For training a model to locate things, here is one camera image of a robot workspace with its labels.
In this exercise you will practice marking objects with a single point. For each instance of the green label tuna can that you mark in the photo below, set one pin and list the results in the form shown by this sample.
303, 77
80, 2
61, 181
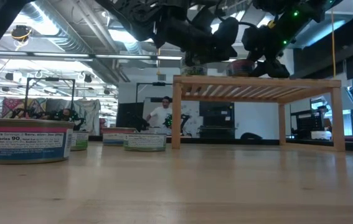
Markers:
145, 141
81, 141
195, 71

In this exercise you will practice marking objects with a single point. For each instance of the grey white cloth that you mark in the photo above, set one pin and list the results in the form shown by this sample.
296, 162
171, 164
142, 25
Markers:
86, 112

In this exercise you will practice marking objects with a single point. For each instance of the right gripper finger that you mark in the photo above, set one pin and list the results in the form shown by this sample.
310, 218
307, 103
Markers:
275, 70

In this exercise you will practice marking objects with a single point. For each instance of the black stand frame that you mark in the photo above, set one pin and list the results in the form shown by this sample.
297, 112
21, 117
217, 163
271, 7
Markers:
51, 79
159, 83

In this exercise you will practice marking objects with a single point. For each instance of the black monitor screen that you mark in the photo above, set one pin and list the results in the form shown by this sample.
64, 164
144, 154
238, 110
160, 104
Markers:
129, 115

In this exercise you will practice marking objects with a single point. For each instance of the colourful patterned cloth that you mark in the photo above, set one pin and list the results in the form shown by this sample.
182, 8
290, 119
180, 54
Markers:
11, 107

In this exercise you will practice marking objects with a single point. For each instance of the bright ceiling light panel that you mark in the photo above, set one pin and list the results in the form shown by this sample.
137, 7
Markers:
123, 35

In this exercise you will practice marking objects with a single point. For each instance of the person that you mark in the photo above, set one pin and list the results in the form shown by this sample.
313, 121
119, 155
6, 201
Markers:
162, 115

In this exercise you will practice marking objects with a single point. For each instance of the wooden slatted shelf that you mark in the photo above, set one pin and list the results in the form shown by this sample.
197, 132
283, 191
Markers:
257, 83

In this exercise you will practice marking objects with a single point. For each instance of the black rounded object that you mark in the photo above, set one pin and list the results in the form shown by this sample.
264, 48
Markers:
251, 136

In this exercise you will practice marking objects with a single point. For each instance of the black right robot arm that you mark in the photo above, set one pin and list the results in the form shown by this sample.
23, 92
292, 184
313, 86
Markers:
307, 12

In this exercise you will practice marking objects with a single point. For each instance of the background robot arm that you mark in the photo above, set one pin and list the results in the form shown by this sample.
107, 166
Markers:
67, 116

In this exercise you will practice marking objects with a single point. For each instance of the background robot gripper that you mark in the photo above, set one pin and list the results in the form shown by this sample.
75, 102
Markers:
140, 123
177, 121

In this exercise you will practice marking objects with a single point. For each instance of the desk computer monitor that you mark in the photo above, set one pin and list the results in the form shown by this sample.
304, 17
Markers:
310, 121

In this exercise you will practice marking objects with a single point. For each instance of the grey lamp shade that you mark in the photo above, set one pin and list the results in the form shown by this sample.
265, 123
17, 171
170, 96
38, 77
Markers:
349, 101

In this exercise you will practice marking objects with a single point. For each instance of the silver spiral air duct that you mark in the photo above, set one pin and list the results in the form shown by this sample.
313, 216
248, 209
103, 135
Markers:
70, 43

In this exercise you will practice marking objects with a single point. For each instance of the white rounded object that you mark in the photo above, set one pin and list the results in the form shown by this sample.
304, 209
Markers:
321, 135

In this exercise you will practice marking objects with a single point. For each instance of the blue pink label can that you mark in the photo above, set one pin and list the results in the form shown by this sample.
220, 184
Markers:
114, 138
23, 140
240, 69

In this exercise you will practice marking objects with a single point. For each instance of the black cabinet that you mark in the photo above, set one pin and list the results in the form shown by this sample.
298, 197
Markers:
216, 118

